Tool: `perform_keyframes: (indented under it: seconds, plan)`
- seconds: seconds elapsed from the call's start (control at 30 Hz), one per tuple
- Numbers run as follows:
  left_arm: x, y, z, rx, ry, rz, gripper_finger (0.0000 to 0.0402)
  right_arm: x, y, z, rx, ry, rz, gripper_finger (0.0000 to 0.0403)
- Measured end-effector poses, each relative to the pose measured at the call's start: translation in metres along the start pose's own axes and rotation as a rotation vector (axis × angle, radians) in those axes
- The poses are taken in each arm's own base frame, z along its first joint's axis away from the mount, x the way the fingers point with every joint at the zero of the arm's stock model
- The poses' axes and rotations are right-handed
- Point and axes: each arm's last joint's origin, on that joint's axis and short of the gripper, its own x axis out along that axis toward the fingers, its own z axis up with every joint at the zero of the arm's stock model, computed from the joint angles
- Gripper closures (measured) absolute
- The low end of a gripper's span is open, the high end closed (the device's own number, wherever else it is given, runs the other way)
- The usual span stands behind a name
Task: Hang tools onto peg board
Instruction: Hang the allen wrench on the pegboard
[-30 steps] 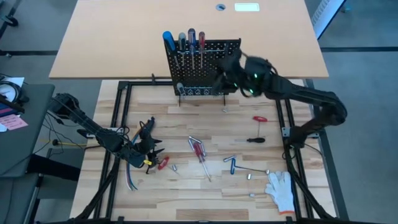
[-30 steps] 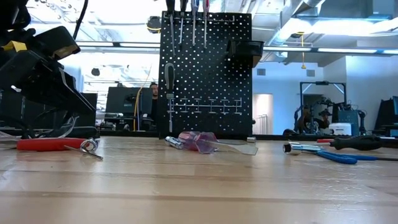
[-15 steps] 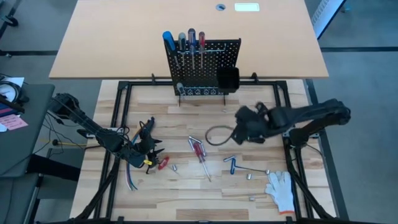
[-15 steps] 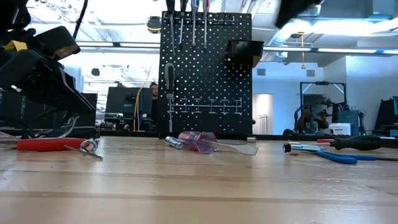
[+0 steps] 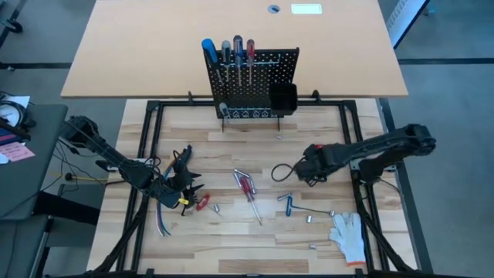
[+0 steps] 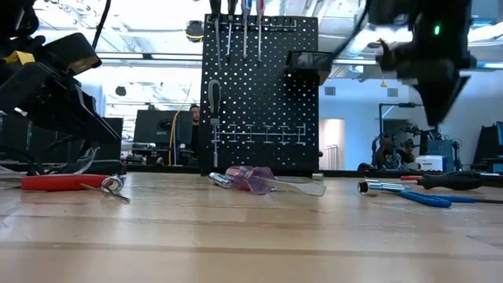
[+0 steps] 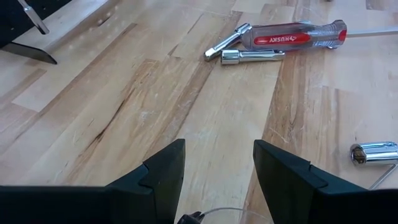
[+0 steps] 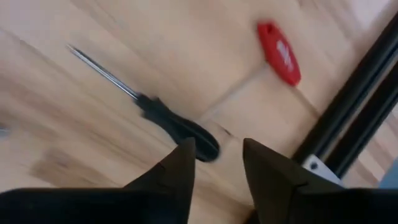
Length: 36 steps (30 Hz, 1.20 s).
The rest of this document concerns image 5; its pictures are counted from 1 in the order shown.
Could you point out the black aluminium frame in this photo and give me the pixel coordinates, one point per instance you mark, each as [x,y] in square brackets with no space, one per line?
[173,103]

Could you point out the large red clear screwdriver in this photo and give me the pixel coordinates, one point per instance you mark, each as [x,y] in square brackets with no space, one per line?
[247,189]

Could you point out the short silver socket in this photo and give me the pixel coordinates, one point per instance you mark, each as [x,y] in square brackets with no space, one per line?
[309,219]
[216,208]

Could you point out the white work glove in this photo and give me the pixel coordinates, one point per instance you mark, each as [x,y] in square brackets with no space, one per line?
[349,239]

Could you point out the black metal pegboard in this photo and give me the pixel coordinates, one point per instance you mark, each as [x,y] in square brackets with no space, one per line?
[278,69]

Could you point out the silver mounting plate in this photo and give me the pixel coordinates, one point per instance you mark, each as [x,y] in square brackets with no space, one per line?
[354,164]

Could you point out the large beige table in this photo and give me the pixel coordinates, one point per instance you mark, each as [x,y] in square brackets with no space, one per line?
[135,46]

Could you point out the white rectangular plate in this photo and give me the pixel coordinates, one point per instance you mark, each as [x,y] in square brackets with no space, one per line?
[306,9]

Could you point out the pink paper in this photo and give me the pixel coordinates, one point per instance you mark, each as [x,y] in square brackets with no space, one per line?
[15,151]

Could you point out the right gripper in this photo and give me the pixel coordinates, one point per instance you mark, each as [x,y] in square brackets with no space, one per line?
[320,162]

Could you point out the grey desk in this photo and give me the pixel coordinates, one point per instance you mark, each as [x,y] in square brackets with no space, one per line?
[34,173]

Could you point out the small red clear screwdriver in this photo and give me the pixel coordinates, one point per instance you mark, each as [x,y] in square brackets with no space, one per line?
[250,50]

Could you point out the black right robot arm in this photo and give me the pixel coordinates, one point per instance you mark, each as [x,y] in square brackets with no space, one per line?
[378,148]

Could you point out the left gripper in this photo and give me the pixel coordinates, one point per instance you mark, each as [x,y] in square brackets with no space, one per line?
[171,189]

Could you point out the black caster wheel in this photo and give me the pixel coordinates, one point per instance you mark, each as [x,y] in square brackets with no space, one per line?
[15,26]

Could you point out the white paper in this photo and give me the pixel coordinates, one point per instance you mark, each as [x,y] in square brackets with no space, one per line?
[17,101]

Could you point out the black plastic bin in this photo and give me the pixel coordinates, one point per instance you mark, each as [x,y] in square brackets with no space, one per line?
[283,98]

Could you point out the white perforated panel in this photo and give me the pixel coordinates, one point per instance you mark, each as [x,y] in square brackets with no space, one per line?
[401,17]

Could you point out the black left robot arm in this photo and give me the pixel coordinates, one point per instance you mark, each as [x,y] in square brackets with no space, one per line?
[116,156]

